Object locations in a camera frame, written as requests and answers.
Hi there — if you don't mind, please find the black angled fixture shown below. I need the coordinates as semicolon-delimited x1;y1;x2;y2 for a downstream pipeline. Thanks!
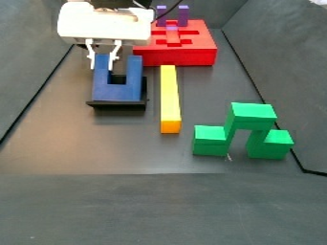
85;77;148;111

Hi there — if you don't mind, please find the green stepped block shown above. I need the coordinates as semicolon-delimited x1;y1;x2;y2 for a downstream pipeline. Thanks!
192;102;293;160

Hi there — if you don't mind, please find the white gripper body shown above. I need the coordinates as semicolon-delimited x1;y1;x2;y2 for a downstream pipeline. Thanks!
57;2;153;46

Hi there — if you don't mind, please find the yellow long bar block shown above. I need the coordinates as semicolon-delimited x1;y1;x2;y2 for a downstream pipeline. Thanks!
160;65;181;134

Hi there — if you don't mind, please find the blue U-shaped block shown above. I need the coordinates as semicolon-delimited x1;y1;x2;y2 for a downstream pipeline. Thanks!
91;55;142;101

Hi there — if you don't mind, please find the red base block with slots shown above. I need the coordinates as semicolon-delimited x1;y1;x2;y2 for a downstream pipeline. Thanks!
133;19;218;67

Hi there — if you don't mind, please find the purple U-shaped block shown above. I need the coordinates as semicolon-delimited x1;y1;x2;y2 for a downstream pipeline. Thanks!
156;5;189;27

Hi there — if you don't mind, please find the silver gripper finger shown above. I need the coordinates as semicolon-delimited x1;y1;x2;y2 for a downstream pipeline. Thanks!
106;40;122;71
85;38;95;70

